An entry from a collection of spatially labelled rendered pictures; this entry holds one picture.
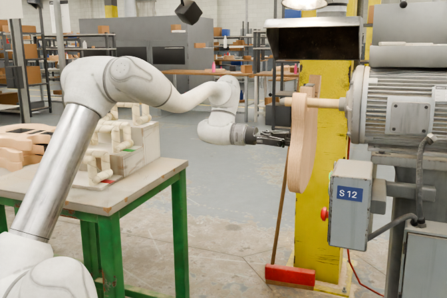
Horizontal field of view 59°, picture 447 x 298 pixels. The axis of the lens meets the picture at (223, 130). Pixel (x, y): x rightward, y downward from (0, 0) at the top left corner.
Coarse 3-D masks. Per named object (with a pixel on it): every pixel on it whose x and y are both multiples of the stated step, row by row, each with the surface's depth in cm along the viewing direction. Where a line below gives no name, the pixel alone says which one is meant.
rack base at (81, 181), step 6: (78, 174) 158; (84, 174) 158; (78, 180) 151; (84, 180) 151; (72, 186) 147; (78, 186) 146; (84, 186) 145; (90, 186) 145; (96, 186) 145; (102, 186) 145; (108, 186) 148
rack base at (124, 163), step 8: (104, 144) 173; (120, 152) 160; (128, 152) 160; (136, 152) 165; (96, 160) 159; (112, 160) 157; (120, 160) 155; (128, 160) 159; (136, 160) 165; (80, 168) 163; (96, 168) 160; (112, 168) 158; (120, 168) 156; (128, 168) 160; (136, 168) 166
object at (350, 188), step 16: (352, 160) 113; (336, 176) 100; (352, 176) 99; (368, 176) 99; (336, 192) 101; (352, 192) 100; (368, 192) 98; (336, 208) 102; (352, 208) 101; (368, 208) 99; (336, 224) 103; (352, 224) 101; (368, 224) 100; (416, 224) 113; (336, 240) 104; (352, 240) 102; (368, 240) 114
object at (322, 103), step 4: (288, 100) 135; (308, 100) 133; (312, 100) 132; (316, 100) 132; (320, 100) 131; (324, 100) 131; (328, 100) 130; (332, 100) 130; (336, 100) 130; (288, 104) 135; (308, 104) 133; (312, 104) 132; (316, 104) 132; (320, 104) 131; (324, 104) 131; (328, 104) 130; (332, 104) 130; (336, 104) 129; (336, 108) 131
